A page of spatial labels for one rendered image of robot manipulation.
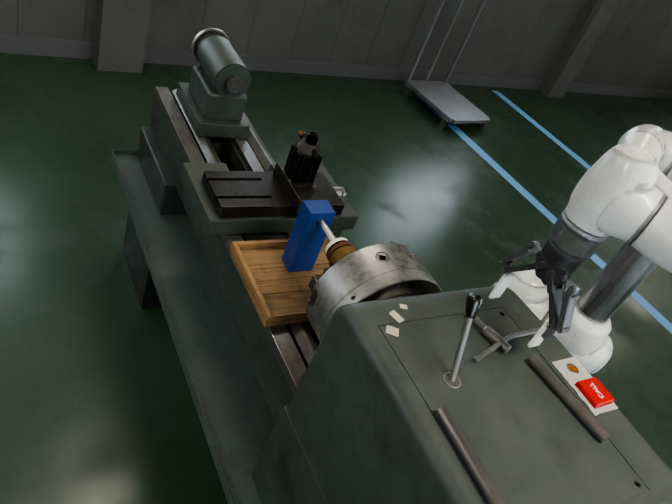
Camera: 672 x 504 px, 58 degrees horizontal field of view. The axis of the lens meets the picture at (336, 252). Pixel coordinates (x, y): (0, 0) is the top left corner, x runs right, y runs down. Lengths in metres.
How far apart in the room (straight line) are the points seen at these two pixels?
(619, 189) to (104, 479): 1.84
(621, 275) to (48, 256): 2.31
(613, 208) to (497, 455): 0.46
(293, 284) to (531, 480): 0.91
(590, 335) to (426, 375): 0.85
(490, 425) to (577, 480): 0.17
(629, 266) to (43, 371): 2.03
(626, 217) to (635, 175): 0.07
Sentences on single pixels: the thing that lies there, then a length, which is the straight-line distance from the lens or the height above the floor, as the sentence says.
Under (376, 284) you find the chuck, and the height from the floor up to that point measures 1.22.
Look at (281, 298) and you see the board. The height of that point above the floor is 0.89.
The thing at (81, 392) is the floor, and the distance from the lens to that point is 2.49.
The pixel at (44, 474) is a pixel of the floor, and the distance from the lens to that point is 2.32.
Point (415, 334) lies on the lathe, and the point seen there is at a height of 1.25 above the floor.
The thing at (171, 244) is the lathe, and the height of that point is 0.54.
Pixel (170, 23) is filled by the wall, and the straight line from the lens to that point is 4.68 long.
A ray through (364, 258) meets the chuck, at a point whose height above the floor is 1.22.
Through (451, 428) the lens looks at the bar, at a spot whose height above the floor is 1.27.
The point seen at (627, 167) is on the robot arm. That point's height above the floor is 1.70.
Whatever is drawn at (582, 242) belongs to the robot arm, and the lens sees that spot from 1.16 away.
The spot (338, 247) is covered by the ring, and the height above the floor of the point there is 1.11.
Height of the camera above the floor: 2.03
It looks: 37 degrees down
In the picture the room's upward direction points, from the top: 24 degrees clockwise
